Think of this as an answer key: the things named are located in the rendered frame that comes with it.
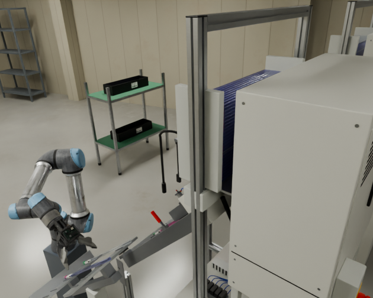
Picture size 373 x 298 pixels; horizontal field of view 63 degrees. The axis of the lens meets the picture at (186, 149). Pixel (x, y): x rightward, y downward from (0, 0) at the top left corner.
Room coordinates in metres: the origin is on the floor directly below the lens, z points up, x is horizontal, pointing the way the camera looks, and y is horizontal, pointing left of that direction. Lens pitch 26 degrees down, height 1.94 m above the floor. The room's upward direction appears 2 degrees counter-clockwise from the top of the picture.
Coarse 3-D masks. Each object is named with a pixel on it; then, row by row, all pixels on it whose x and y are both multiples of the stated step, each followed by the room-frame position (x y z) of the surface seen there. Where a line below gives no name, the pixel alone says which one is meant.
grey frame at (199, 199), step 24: (192, 24) 0.83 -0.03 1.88; (192, 48) 0.83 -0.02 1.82; (192, 72) 0.83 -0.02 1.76; (192, 96) 0.83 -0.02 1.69; (192, 120) 0.83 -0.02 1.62; (192, 144) 0.83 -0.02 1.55; (192, 168) 0.83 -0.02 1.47; (192, 192) 0.83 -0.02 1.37; (192, 216) 0.83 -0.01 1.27; (192, 240) 0.83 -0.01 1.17; (192, 264) 0.83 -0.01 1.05
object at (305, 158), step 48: (240, 96) 0.77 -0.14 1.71; (288, 96) 0.71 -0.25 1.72; (336, 96) 0.70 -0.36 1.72; (240, 144) 0.77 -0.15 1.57; (288, 144) 0.68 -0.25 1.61; (336, 144) 0.61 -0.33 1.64; (240, 192) 0.76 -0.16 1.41; (288, 192) 0.67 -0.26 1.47; (336, 192) 0.60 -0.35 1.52; (240, 240) 0.75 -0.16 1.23; (288, 240) 0.66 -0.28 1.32; (336, 240) 0.58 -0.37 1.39; (240, 288) 0.75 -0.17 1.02; (288, 288) 0.64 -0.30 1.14; (336, 288) 0.60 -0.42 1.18
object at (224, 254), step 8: (224, 248) 1.35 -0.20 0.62; (216, 256) 1.29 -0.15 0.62; (224, 256) 1.29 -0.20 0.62; (208, 264) 1.23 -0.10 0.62; (208, 272) 1.18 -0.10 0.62; (216, 272) 1.18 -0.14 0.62; (192, 280) 1.13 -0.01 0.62; (216, 280) 1.12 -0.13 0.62; (224, 280) 1.12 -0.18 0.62; (184, 288) 1.08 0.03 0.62; (192, 288) 1.08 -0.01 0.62; (224, 288) 1.08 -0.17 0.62; (176, 296) 1.04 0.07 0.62; (184, 296) 1.04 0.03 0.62; (192, 296) 1.03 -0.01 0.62
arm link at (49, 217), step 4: (48, 212) 1.06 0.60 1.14; (52, 212) 1.07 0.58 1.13; (56, 212) 1.08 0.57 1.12; (44, 216) 1.05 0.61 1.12; (48, 216) 1.05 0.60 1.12; (52, 216) 1.05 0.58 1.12; (56, 216) 1.06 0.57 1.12; (44, 220) 1.04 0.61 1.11; (48, 220) 1.04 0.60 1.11; (52, 220) 1.04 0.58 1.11; (44, 224) 1.04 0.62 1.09; (48, 224) 1.03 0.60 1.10
